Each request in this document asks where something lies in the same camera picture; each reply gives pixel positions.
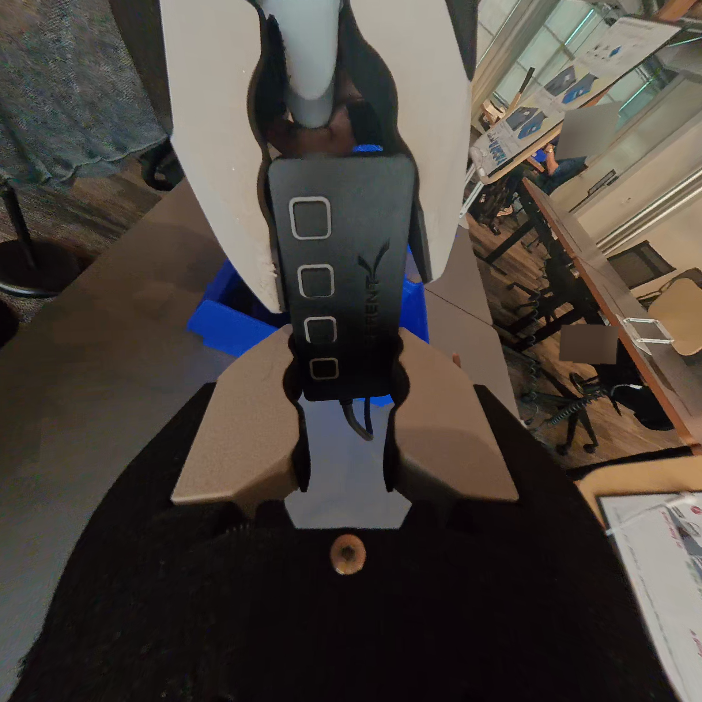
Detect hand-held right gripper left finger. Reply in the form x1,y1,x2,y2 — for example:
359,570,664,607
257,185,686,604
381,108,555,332
173,333,314,516

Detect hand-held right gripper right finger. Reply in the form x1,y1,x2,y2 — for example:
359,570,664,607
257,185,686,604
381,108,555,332
384,333,520,512

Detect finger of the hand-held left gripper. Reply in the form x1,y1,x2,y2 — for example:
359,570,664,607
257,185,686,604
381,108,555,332
162,0,293,314
340,0,472,284

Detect blue plastic bin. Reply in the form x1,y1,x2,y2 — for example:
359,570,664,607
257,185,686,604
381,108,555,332
187,143,431,357

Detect black usb hub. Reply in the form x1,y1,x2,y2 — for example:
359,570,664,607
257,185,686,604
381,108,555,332
267,152,419,402

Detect person's left hand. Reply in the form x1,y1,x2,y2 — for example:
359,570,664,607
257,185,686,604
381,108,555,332
267,105,357,156

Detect instruction sheet on stand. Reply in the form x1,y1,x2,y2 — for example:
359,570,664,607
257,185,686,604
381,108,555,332
626,275,702,358
573,452,702,702

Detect printed roll-up banner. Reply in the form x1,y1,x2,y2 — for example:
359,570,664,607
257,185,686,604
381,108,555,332
470,17,683,182

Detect wooden office desk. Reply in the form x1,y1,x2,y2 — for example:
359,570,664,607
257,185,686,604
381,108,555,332
522,176,702,450

